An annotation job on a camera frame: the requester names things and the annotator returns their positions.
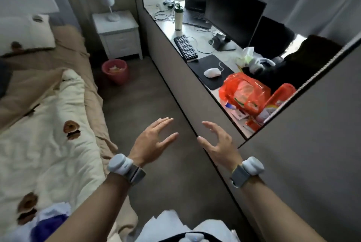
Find person's left hand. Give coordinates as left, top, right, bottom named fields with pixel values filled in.
left=128, top=117, right=179, bottom=168

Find person's right hand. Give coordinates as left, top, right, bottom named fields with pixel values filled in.
left=197, top=121, right=243, bottom=171

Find person's right forearm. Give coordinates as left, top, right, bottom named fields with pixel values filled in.
left=240, top=175, right=328, bottom=242

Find person's left forearm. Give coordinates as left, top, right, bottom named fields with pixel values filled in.
left=45, top=172, right=131, bottom=242

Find small printed packets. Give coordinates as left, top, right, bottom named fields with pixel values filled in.
left=225, top=102, right=262, bottom=134

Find white grey wrist tracker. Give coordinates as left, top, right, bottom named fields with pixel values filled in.
left=230, top=157, right=265, bottom=189
left=107, top=153, right=146, bottom=186

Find grey built-in desk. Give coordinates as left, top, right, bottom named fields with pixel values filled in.
left=131, top=0, right=361, bottom=242

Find black mouse pad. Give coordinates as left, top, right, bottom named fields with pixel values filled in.
left=187, top=54, right=235, bottom=91

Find orange plastic bag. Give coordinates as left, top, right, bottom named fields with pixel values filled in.
left=218, top=72, right=271, bottom=117

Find white computer mouse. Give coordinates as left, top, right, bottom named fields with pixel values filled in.
left=203, top=68, right=222, bottom=79

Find beige bed sheet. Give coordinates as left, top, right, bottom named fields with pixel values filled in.
left=0, top=25, right=139, bottom=242

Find white shirt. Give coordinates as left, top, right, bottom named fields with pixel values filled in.
left=135, top=209, right=241, bottom=242

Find orange refill pouch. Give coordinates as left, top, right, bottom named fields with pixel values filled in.
left=255, top=83, right=297, bottom=124

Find red waste bin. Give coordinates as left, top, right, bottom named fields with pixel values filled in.
left=102, top=59, right=130, bottom=85

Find black white chest device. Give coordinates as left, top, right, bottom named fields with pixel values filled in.
left=159, top=232, right=222, bottom=242

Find black keyboard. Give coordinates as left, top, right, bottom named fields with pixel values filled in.
left=173, top=35, right=199, bottom=62

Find white crumpled plastic bag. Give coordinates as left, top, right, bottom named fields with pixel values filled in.
left=235, top=47, right=256, bottom=68

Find white headphones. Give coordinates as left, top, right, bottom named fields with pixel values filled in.
left=249, top=58, right=276, bottom=75

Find white nightstand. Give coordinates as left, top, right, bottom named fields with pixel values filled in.
left=92, top=10, right=143, bottom=61

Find cream quilt with bear print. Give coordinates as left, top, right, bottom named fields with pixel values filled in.
left=0, top=68, right=106, bottom=242

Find white drinking bottle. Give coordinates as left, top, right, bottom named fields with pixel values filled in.
left=174, top=3, right=184, bottom=31

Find pile of black clothes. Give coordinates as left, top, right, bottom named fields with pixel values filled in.
left=243, top=34, right=343, bottom=93

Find black computer monitor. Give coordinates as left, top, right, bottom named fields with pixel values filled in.
left=204, top=0, right=267, bottom=52

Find purple cloth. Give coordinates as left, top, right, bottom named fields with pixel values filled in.
left=30, top=214, right=70, bottom=242

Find white table lamp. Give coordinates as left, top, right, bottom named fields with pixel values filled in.
left=101, top=0, right=121, bottom=23

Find white pillow with bear print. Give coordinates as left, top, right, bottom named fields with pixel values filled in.
left=0, top=14, right=56, bottom=57

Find white coiled cable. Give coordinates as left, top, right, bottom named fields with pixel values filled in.
left=153, top=10, right=176, bottom=23

